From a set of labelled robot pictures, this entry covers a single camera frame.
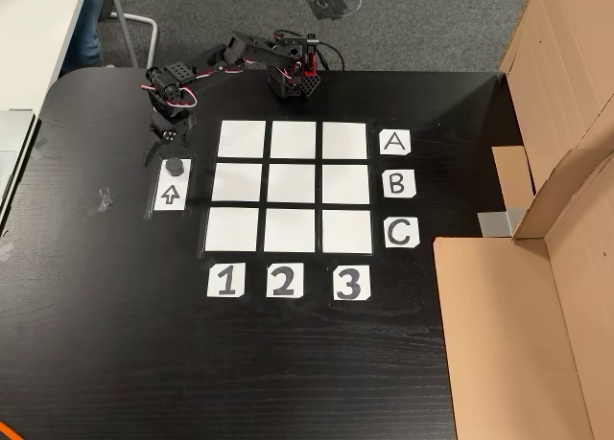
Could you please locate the paper sheet letter A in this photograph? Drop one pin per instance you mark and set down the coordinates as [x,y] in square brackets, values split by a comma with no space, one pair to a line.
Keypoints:
[394,143]

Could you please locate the white arrow paper sheet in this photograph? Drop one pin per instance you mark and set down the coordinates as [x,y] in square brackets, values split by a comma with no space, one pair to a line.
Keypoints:
[172,195]

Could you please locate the white nine-square grid sheet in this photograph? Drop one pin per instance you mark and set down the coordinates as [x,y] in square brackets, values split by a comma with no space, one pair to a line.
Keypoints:
[291,183]

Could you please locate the paper sheet number 2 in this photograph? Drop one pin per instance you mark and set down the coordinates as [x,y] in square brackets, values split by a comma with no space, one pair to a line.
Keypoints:
[284,280]

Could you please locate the grey metal table leg frame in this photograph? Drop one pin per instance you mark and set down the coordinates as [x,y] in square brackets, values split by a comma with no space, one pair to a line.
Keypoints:
[125,28]

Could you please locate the paper sheet number 3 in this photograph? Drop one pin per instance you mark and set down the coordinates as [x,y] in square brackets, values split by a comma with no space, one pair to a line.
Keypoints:
[351,283]

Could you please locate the black round token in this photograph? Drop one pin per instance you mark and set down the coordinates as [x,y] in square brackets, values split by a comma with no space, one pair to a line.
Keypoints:
[173,166]

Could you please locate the crumpled grey tape piece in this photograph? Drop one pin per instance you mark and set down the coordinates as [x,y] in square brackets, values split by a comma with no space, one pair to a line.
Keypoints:
[101,201]

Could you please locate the person's leg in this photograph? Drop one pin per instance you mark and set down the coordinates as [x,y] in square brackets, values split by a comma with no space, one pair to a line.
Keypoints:
[86,28]

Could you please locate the paper sheet letter C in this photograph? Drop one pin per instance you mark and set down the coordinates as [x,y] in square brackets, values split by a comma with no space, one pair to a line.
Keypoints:
[401,233]

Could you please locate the grey tape strip on cardboard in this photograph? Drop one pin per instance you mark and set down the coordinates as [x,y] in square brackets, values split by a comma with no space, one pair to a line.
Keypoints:
[517,218]

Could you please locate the large brown cardboard box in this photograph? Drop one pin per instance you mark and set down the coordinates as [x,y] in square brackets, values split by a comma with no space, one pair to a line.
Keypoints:
[503,325]

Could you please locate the paper sheet number 1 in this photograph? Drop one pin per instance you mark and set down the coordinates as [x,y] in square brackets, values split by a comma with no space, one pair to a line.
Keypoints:
[225,280]

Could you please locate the grey tape strip at cardboard foot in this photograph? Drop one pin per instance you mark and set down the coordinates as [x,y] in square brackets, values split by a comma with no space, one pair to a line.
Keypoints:
[494,224]

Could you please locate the paper sheet letter B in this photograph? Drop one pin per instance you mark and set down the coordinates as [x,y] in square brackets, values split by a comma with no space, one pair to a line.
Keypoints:
[398,183]

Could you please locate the black tape patch on carpet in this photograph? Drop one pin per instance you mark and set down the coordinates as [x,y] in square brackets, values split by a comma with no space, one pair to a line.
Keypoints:
[328,1]

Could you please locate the white table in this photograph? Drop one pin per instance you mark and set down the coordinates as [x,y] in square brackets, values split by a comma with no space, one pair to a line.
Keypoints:
[29,28]

